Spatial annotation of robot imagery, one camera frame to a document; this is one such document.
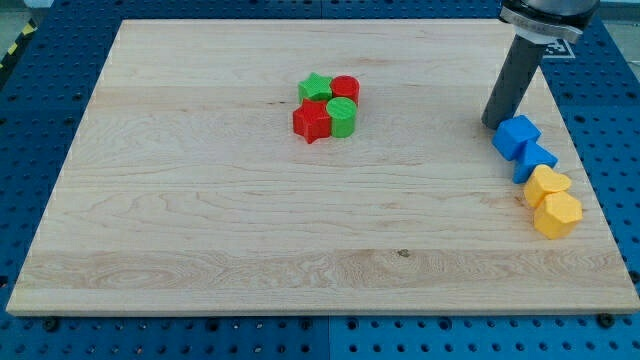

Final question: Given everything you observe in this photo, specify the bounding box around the blue triangle block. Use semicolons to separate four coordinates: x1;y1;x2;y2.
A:
512;140;558;184

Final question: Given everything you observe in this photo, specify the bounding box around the red star block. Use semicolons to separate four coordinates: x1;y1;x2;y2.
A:
292;98;331;144

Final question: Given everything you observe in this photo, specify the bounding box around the yellow hexagon block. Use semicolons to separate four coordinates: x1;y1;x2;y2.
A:
533;192;583;239

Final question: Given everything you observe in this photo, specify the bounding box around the green cylinder block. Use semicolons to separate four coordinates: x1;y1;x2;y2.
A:
326;97;357;138

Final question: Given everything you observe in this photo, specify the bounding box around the yellow heart block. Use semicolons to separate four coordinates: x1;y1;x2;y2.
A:
523;164;572;208

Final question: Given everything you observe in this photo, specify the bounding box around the black white fiducial marker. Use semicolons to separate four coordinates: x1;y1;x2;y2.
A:
543;39;575;60

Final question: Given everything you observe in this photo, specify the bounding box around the green star block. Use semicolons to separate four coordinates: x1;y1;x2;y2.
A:
298;72;333;102

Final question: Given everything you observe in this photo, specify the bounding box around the blue cube block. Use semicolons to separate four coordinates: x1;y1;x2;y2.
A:
492;115;541;161

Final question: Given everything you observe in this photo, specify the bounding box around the yellow black hazard tape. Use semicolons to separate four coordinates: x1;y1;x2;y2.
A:
1;18;38;73

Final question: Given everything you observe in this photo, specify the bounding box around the red cylinder block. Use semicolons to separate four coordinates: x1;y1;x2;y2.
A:
330;75;360;105

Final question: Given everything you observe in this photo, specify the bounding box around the light wooden board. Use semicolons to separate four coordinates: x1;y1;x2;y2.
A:
7;20;639;317

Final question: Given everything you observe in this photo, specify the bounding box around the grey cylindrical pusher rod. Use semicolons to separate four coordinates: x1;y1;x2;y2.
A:
481;35;546;130

